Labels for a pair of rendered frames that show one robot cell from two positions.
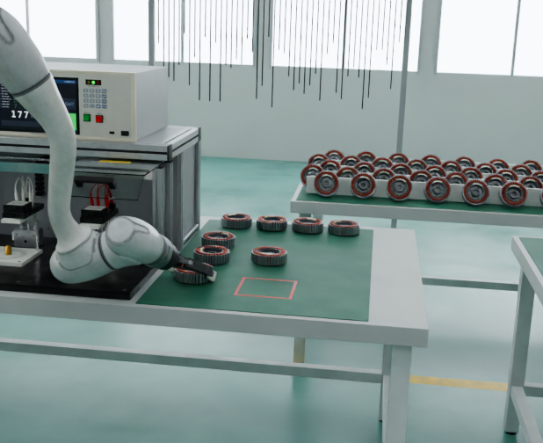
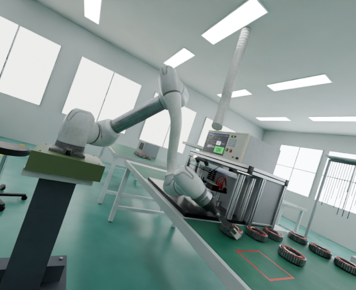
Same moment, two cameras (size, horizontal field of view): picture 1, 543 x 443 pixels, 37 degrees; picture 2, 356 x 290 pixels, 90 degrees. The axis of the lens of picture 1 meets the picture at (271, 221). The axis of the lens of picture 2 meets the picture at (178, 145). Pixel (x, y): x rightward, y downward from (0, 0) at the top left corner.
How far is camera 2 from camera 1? 148 cm
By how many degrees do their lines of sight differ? 56
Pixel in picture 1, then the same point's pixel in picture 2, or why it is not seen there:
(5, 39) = (163, 73)
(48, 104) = (170, 102)
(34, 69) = (169, 86)
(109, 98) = (236, 143)
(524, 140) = not seen: outside the picture
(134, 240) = (181, 176)
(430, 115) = not seen: outside the picture
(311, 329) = not seen: outside the picture
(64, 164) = (171, 132)
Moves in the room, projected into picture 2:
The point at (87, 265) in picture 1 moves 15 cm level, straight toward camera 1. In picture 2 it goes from (169, 184) to (147, 182)
